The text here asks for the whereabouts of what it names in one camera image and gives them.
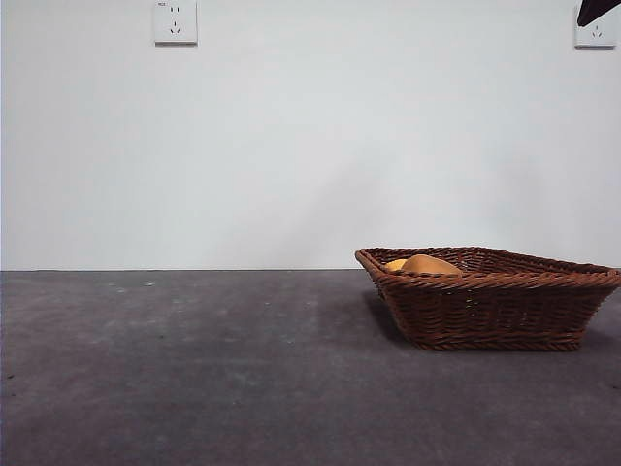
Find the yellow corn cob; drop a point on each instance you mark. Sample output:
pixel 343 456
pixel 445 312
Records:
pixel 395 265

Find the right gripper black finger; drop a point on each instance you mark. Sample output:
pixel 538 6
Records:
pixel 597 7

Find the brown potato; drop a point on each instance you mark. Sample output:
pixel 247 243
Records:
pixel 429 266

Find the white wall socket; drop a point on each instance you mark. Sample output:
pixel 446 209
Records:
pixel 176 24
pixel 597 36

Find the brown wicker basket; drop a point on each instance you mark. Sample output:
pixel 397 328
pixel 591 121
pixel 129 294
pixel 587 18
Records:
pixel 485 310

